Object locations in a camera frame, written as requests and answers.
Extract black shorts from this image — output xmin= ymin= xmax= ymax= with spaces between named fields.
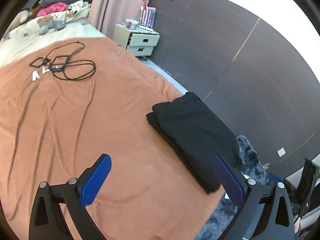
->
xmin=146 ymin=92 xmax=242 ymax=194

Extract grey fluffy rug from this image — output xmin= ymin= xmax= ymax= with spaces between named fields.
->
xmin=195 ymin=135 xmax=269 ymax=239

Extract orange brown bed comforter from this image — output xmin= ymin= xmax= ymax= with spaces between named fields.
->
xmin=1 ymin=38 xmax=223 ymax=239

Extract white small device on bed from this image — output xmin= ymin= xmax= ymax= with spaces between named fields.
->
xmin=31 ymin=66 xmax=63 ymax=82

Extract cream bed sheet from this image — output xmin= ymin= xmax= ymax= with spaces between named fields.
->
xmin=1 ymin=11 xmax=104 ymax=65

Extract brown teddy bear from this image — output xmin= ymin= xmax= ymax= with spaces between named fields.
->
xmin=37 ymin=15 xmax=66 ymax=35

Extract white bedside drawer cabinet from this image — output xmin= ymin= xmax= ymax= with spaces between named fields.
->
xmin=112 ymin=24 xmax=160 ymax=57

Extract grey plush toy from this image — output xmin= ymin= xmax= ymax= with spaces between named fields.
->
xmin=7 ymin=10 xmax=32 ymax=33

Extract pink garment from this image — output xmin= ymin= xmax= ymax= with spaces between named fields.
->
xmin=36 ymin=2 xmax=68 ymax=17

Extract white patterned cloth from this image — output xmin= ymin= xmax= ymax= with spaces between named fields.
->
xmin=65 ymin=0 xmax=91 ymax=22

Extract pink curtain right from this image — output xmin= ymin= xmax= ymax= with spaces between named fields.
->
xmin=88 ymin=0 xmax=149 ymax=38

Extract black cable on bed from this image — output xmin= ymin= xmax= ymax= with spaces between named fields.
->
xmin=29 ymin=41 xmax=97 ymax=81

